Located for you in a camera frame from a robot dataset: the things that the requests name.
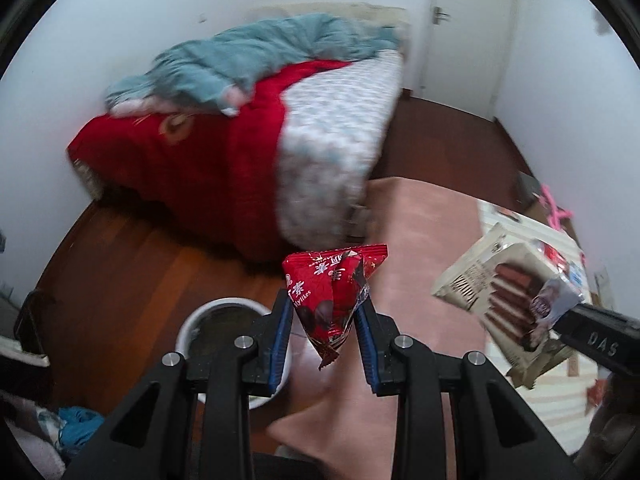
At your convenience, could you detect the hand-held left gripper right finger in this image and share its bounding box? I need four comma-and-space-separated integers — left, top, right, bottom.
352, 297, 583, 480

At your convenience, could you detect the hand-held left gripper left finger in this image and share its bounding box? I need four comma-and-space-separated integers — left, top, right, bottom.
62, 287, 296, 480

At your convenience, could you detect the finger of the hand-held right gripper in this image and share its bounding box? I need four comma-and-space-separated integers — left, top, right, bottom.
552, 302, 640, 377

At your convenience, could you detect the white snack wrapper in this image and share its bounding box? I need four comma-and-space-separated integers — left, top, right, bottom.
530, 275, 586, 333

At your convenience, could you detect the red snack packet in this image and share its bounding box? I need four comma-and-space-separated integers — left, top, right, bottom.
281, 244, 389, 372

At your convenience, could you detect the white round waste bin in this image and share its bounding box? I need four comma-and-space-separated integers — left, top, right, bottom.
175, 298, 293, 408

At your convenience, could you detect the beige chocolate wafer box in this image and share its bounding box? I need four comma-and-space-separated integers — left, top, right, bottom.
431, 222, 587, 391

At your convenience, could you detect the person's right hand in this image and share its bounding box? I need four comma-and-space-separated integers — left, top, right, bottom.
575, 377, 640, 471

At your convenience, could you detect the black bin liner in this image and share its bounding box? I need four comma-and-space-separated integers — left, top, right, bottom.
190, 306, 263, 358

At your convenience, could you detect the red and white packet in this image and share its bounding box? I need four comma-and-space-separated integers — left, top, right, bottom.
535, 239, 575, 275

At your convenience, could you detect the pink toy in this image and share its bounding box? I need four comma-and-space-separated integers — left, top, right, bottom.
539, 184, 574, 235

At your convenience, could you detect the grey box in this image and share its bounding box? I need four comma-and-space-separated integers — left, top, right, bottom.
516, 171, 540, 211

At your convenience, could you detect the red fleece blanket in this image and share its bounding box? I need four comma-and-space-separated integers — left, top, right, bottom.
67, 59, 351, 263

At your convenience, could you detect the checkered mattress sheet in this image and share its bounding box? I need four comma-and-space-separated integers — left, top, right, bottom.
276, 50, 405, 253

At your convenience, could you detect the blue cloth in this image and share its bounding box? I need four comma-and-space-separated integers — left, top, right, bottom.
55, 406, 104, 453

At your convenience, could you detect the pink fluffy cloth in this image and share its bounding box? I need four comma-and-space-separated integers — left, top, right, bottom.
0, 390, 67, 480

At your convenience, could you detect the teal quilt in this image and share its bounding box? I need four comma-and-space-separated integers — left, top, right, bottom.
104, 12, 403, 118

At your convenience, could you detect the white door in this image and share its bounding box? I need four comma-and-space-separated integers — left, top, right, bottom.
402, 0, 521, 111

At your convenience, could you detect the beige pillow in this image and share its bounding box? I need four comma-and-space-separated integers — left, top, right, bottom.
250, 2, 408, 28

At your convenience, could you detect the black chair frame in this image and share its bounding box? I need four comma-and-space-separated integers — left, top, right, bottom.
14, 289, 57, 361

